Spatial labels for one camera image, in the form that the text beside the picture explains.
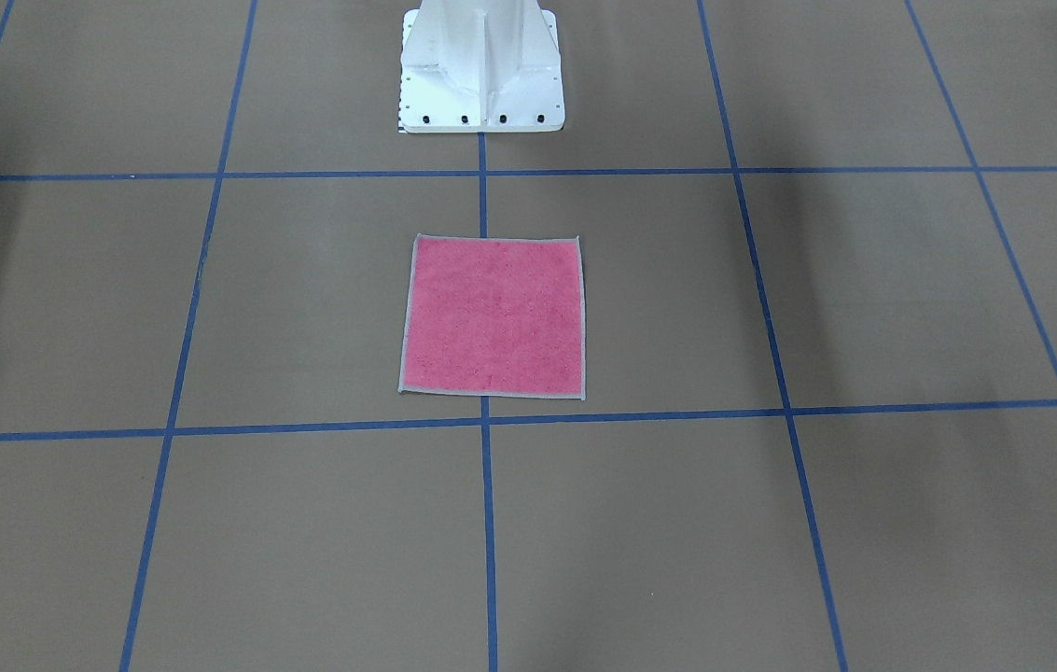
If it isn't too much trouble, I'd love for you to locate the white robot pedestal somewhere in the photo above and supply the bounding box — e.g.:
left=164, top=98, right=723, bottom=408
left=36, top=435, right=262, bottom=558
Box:
left=397, top=1, right=565, bottom=133

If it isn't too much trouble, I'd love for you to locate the pink and grey towel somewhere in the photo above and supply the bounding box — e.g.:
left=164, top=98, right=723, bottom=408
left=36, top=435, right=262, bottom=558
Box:
left=397, top=234, right=588, bottom=399

